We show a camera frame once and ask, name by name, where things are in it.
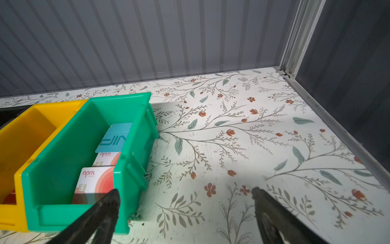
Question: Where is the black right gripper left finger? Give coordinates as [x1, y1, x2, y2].
[49, 189, 120, 244]

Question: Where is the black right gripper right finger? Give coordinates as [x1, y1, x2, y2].
[251, 187, 327, 244]

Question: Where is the white april card lower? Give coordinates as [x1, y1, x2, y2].
[72, 166, 115, 205]

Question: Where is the white april card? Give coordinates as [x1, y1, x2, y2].
[92, 152, 121, 167]
[72, 166, 115, 205]

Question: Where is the white april card upper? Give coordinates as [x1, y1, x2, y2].
[92, 152, 121, 167]

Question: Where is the red card in yellow bin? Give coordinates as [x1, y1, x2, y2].
[3, 189, 17, 205]

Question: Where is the green plastic bin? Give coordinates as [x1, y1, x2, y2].
[21, 93, 158, 235]

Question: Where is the yellow plastic bin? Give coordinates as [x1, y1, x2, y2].
[1, 100, 86, 232]

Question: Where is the black plastic bin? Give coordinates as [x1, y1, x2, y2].
[0, 105, 31, 129]

